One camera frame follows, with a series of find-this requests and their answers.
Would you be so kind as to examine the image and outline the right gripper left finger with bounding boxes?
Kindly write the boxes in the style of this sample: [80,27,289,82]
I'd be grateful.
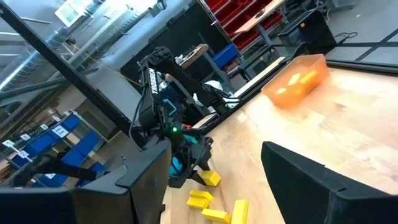
[0,139,173,224]

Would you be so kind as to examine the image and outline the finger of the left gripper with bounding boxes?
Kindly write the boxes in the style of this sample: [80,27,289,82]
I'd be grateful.
[169,172,208,189]
[201,145,215,172]

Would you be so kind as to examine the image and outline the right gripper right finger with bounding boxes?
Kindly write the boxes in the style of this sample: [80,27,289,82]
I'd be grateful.
[261,141,398,224]

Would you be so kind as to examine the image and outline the yellow wooden block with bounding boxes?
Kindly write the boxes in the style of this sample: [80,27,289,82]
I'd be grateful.
[188,190,215,202]
[201,208,233,224]
[186,196,211,210]
[230,199,249,224]
[200,170,222,187]

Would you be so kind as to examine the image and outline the white round object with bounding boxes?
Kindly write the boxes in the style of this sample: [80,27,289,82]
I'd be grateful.
[203,80,224,93]

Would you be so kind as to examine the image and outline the metal shelf with blue bins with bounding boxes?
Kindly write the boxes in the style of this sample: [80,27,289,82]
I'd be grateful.
[0,109,109,189]

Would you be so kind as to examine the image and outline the long wooden side bench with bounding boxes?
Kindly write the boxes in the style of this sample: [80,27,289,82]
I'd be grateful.
[233,56,286,98]

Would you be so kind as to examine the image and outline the small wooden board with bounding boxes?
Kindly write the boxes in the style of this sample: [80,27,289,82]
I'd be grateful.
[179,43,210,70]

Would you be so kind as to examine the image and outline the blue storage crate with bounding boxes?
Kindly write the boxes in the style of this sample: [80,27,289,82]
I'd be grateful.
[212,43,241,70]

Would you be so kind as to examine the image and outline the orange plastic bin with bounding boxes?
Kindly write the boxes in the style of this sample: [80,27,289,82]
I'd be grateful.
[261,53,330,109]

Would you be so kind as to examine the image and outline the black background curtain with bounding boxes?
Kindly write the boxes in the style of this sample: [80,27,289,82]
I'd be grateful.
[119,2,233,94]

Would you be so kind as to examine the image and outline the shelf with red bins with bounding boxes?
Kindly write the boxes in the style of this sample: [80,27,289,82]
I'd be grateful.
[203,0,284,52]

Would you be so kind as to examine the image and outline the wooden workbench top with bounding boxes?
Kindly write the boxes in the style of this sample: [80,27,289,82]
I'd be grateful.
[233,0,287,34]

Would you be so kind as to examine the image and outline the black cabinet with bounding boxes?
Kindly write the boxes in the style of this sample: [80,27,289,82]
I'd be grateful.
[277,8,338,56]

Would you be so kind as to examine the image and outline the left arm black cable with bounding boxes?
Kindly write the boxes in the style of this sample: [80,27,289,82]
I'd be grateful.
[128,91,149,152]

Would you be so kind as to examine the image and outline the black cable with plug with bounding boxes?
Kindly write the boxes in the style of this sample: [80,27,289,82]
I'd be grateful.
[334,30,359,45]

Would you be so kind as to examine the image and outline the silver ventilation duct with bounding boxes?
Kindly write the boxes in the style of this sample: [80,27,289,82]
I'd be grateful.
[0,26,68,93]

